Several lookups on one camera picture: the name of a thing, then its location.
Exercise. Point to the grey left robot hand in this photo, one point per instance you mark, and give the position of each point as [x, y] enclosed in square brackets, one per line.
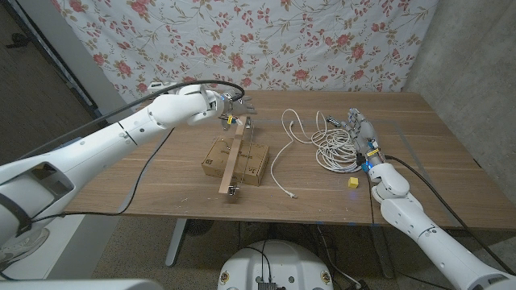
[238, 105]

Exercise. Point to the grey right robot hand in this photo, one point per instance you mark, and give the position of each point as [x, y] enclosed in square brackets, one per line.
[364, 135]

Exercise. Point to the wooden bar with metal brackets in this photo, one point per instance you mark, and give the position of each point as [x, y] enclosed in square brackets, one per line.
[234, 153]

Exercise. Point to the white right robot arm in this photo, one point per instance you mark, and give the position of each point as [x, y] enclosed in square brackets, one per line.
[435, 241]

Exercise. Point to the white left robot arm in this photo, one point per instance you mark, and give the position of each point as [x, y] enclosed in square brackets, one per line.
[101, 141]

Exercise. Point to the small silver toy car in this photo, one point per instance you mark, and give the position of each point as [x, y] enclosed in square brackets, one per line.
[334, 120]

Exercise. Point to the small yellow block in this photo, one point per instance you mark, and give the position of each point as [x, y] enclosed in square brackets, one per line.
[353, 183]

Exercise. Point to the brown cardboard package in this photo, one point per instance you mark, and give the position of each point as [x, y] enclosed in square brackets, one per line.
[258, 161]

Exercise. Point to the floral backdrop cloth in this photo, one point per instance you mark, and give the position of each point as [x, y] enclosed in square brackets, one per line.
[282, 40]

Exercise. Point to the white power strip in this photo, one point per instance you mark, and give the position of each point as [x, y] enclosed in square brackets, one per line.
[155, 85]

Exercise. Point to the white table leg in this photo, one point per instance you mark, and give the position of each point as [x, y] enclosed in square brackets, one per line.
[175, 245]
[381, 258]

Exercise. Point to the black round fan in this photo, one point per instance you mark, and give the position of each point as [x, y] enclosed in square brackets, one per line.
[199, 227]

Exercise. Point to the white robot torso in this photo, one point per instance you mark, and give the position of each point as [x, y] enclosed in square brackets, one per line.
[278, 266]

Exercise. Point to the grey sneaker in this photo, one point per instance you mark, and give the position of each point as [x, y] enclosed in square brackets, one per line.
[24, 245]

